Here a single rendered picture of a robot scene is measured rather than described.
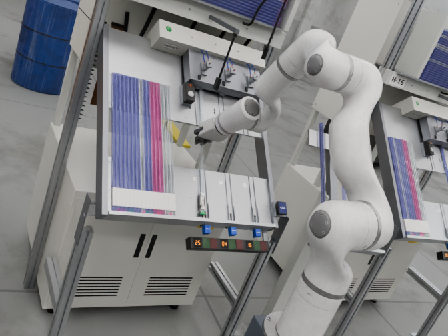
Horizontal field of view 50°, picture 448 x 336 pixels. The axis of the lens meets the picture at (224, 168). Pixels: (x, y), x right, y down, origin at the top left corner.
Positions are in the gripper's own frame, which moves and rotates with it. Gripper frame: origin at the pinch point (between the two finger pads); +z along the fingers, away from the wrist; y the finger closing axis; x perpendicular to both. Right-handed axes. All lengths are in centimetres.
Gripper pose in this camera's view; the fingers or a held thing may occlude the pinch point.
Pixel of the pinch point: (201, 139)
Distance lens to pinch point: 180.3
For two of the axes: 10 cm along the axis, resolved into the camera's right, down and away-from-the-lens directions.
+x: -0.1, 9.4, -3.5
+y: -8.3, -2.0, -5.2
